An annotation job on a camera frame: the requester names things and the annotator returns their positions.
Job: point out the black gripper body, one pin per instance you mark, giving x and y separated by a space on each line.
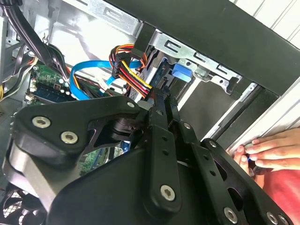
112 194

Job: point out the hard disk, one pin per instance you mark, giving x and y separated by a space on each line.
182 72

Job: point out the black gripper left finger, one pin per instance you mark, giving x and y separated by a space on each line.
70 112

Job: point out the round black blue-ringed tool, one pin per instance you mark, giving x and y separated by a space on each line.
260 170

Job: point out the person's right hand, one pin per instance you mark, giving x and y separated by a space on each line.
279 147

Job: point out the person's left hand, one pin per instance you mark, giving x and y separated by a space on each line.
243 161

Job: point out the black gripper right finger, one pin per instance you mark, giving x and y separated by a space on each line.
215 168

